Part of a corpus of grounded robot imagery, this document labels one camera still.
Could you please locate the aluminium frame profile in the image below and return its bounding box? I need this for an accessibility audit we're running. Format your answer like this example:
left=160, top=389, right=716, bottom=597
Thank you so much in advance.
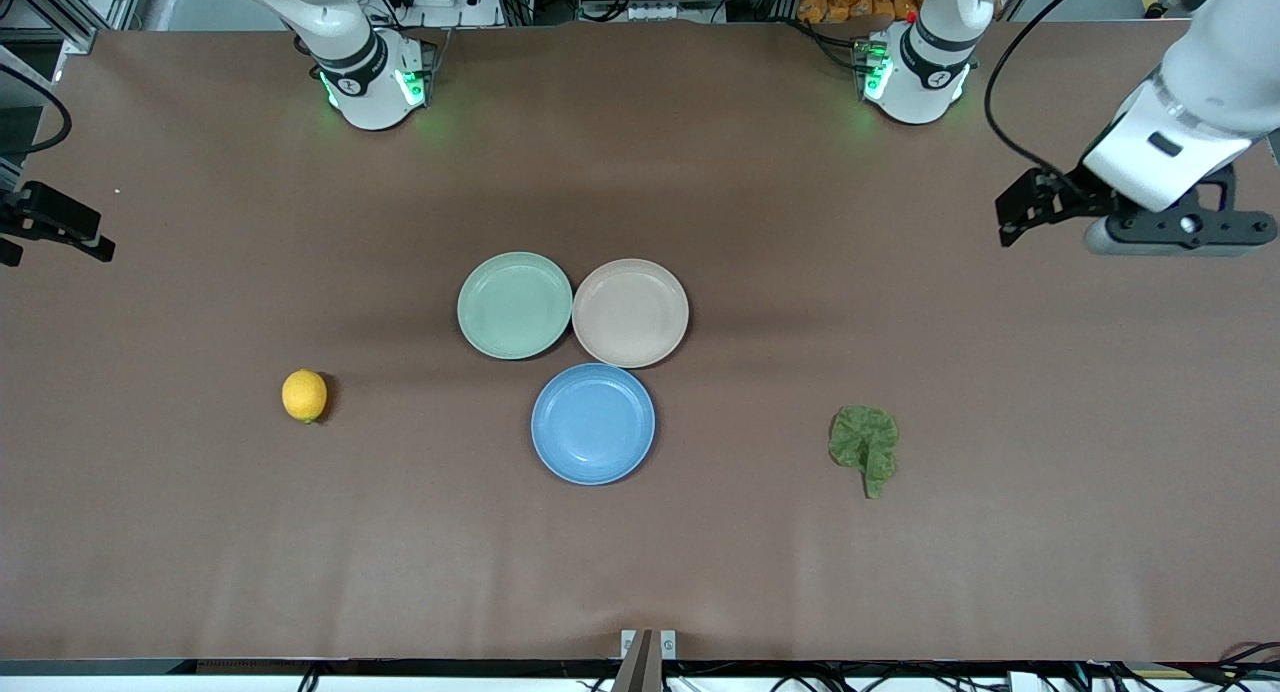
left=0, top=0, right=151, bottom=55

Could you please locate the black cable bundle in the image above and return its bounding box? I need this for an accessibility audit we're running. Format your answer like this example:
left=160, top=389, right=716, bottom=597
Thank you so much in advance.
left=1190, top=640, right=1280, bottom=685

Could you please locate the blue plate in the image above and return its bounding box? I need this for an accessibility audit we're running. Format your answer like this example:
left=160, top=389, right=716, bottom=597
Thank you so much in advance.
left=531, top=363, right=657, bottom=486

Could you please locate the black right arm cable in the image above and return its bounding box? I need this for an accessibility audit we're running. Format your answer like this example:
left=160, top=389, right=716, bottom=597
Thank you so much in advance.
left=0, top=64, right=73, bottom=159

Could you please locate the yellow lemon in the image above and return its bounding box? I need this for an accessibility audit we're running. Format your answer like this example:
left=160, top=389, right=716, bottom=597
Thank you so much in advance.
left=282, top=369, right=329, bottom=424

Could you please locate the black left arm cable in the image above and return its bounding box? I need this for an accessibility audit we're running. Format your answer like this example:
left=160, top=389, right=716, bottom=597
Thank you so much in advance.
left=984, top=0, right=1121, bottom=189

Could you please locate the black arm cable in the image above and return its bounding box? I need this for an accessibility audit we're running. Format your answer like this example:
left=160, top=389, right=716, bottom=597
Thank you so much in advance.
left=0, top=64, right=73, bottom=159
left=984, top=0, right=1121, bottom=189

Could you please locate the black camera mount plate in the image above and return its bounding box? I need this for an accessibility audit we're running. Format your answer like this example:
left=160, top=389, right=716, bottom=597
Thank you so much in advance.
left=1105, top=165, right=1279, bottom=246

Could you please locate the green lettuce leaf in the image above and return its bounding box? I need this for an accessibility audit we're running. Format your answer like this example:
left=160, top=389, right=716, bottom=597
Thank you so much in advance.
left=829, top=405, right=900, bottom=499

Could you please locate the mint green plate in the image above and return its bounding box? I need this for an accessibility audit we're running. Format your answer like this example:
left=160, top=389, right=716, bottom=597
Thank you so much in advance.
left=457, top=252, right=574, bottom=360

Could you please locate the beige plate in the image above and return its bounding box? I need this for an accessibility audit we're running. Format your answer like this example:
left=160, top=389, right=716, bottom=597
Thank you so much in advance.
left=572, top=259, right=690, bottom=368

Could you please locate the metal table edge bracket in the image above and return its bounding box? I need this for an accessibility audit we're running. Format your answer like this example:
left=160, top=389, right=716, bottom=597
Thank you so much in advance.
left=620, top=629, right=678, bottom=692

